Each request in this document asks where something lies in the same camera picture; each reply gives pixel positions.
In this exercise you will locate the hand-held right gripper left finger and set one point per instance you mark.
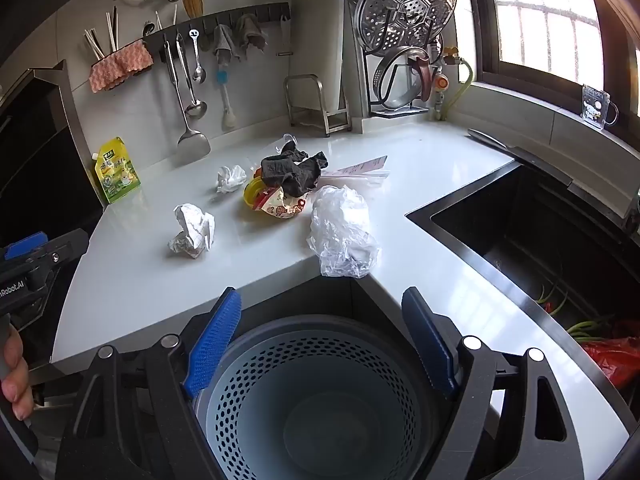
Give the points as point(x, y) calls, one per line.
point(212, 340)

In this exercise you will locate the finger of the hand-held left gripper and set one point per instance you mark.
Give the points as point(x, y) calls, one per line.
point(65, 250)
point(25, 246)

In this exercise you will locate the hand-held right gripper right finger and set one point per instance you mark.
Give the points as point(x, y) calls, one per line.
point(427, 340)

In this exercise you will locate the large white paper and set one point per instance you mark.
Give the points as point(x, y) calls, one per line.
point(192, 230)

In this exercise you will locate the grey-blue perforated waste basket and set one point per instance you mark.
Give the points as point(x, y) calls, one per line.
point(320, 410)

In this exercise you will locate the clear plastic bag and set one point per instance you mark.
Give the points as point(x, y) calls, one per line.
point(340, 230)

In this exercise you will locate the printed red snack wrapper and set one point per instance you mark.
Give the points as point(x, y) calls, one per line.
point(282, 207)

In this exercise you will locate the small white paper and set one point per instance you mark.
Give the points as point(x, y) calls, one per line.
point(231, 178)

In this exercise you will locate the pink paper slip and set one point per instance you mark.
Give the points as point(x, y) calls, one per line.
point(367, 165)

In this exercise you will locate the black cloth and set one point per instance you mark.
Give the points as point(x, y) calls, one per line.
point(292, 170)

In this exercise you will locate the clear plastic cup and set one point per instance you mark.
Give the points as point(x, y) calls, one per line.
point(287, 136)

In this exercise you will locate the person's left hand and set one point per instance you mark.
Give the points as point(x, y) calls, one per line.
point(17, 385)

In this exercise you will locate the green yellow spout pouch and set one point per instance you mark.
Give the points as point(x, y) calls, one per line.
point(117, 170)

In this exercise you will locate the black sink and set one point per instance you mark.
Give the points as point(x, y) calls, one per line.
point(525, 240)

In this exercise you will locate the steel spatula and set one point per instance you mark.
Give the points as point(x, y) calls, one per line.
point(192, 147)

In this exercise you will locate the green vegetable stems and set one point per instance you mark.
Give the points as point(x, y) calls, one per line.
point(592, 327)

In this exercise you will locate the red plastic bag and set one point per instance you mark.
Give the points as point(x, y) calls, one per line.
point(615, 355)

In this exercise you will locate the pink dishcloth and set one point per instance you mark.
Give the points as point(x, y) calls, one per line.
point(120, 67)

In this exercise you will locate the steel ladle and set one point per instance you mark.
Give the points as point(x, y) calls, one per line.
point(196, 109)

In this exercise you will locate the bundle of chopsticks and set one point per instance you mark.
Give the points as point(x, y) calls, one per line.
point(95, 45)

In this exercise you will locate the steel spoon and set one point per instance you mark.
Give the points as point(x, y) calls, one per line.
point(198, 75)

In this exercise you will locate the black lid rack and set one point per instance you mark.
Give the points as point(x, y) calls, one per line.
point(395, 111)

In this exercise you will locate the blue white bottle brush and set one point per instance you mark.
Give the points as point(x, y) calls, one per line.
point(222, 77)

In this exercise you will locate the steel board stand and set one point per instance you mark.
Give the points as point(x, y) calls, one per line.
point(336, 122)

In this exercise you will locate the steel fork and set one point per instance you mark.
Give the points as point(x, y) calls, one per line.
point(148, 27)

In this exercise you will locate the glass pot lid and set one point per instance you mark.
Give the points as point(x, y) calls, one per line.
point(400, 85)

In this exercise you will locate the brown plastic scoop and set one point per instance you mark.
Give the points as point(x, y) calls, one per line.
point(425, 80)

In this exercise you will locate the grey rag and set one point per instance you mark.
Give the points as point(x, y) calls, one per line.
point(250, 32)
point(223, 42)

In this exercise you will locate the wooden utensil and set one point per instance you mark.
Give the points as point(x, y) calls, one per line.
point(191, 5)

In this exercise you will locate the brass gas valve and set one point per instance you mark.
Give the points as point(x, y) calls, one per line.
point(450, 55)

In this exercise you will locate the clear cartoon mug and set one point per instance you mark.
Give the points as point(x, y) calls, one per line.
point(595, 107)

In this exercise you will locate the white cutting board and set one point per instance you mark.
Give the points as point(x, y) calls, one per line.
point(345, 60)

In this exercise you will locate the white peeler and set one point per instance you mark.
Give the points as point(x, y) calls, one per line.
point(284, 35)

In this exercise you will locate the brown framed window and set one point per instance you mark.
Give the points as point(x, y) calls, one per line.
point(480, 35)

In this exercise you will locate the perforated steel steamer tray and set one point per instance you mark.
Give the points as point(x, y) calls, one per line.
point(405, 10)

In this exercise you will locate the grey wall hook rail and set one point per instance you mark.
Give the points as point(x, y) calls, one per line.
point(225, 17)

